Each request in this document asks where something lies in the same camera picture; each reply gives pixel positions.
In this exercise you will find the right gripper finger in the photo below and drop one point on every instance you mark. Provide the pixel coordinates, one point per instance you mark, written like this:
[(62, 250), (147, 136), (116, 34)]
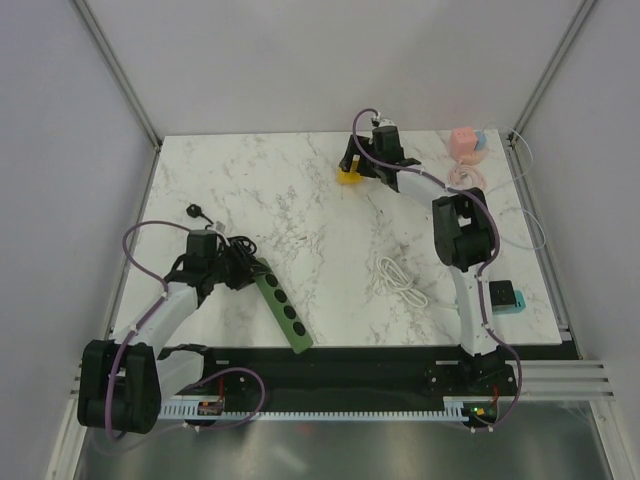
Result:
[(371, 167), (352, 149)]

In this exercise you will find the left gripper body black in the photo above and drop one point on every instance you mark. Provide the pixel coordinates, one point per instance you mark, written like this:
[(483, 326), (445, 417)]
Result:
[(214, 266)]

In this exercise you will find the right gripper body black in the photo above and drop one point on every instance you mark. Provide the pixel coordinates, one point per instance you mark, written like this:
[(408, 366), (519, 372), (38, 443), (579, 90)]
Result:
[(377, 156)]

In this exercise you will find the small orange charger plug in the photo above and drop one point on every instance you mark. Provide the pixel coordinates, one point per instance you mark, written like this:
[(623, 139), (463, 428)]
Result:
[(354, 164)]

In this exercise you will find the yellow cube socket adapter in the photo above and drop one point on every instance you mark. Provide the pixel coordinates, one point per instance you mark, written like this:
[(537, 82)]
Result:
[(348, 177)]

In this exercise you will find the green power strip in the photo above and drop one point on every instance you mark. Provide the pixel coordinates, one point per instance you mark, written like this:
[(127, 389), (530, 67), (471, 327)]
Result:
[(284, 313)]

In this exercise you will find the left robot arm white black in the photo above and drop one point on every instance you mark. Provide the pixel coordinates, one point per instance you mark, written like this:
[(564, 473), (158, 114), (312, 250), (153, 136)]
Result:
[(125, 379)]

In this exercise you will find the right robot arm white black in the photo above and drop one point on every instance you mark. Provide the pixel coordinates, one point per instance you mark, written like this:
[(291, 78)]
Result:
[(466, 241)]

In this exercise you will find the pink cube socket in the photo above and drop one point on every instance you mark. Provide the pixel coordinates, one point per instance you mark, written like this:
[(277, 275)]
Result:
[(462, 142)]

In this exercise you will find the blue plug adapter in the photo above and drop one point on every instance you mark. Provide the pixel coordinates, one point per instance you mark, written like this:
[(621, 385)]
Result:
[(481, 140)]

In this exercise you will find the black cube adapter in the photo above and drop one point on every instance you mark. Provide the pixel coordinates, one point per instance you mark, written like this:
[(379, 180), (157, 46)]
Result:
[(502, 289)]

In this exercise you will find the teal power strip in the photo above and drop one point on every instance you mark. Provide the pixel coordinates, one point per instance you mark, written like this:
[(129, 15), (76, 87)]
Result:
[(502, 307)]

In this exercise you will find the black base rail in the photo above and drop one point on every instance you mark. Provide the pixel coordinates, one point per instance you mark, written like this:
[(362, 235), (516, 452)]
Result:
[(330, 378)]

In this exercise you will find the white slotted cable duct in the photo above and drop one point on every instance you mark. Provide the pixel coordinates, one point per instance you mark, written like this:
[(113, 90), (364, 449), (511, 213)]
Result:
[(203, 409)]

